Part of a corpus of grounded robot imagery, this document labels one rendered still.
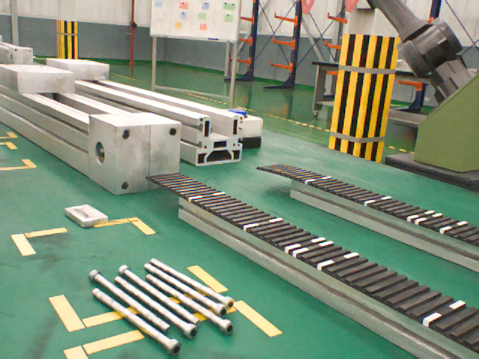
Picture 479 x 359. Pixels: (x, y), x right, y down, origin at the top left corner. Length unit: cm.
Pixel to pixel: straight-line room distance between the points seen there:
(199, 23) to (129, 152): 612
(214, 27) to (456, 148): 572
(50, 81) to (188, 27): 587
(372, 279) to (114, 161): 39
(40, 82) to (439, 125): 78
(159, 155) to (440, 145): 59
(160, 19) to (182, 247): 676
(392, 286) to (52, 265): 30
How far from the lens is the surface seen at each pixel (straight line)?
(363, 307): 43
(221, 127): 91
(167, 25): 714
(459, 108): 104
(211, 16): 666
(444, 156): 106
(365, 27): 427
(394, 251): 59
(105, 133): 70
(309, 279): 46
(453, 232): 58
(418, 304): 41
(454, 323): 39
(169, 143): 71
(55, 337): 39
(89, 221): 58
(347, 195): 65
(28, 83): 105
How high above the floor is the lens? 99
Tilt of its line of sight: 16 degrees down
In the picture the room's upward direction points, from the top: 4 degrees clockwise
